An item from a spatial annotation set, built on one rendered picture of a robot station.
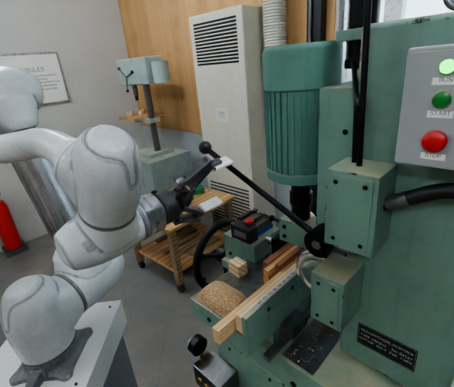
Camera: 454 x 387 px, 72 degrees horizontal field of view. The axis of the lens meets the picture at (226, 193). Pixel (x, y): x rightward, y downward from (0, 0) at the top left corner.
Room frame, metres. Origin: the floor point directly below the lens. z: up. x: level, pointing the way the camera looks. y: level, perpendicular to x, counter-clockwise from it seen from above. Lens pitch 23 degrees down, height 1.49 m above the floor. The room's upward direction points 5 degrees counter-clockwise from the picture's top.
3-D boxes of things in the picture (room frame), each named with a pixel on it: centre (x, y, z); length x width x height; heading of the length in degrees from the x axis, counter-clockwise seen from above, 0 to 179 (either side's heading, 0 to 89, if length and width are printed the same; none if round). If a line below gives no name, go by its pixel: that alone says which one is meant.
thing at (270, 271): (0.78, -0.16, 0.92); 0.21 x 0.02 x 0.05; 133
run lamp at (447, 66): (0.41, -0.29, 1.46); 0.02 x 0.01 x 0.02; 43
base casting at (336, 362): (0.68, -0.28, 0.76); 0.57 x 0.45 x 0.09; 43
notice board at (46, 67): (3.10, 1.70, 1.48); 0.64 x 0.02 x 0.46; 134
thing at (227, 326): (0.73, -0.15, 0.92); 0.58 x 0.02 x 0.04; 133
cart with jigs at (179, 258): (2.19, 0.37, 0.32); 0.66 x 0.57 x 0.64; 136
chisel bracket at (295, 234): (0.75, -0.21, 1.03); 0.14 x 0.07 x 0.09; 43
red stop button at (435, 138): (0.41, -0.29, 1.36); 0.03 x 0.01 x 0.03; 43
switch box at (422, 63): (0.44, -0.31, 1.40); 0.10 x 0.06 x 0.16; 43
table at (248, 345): (0.85, -0.13, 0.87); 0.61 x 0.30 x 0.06; 133
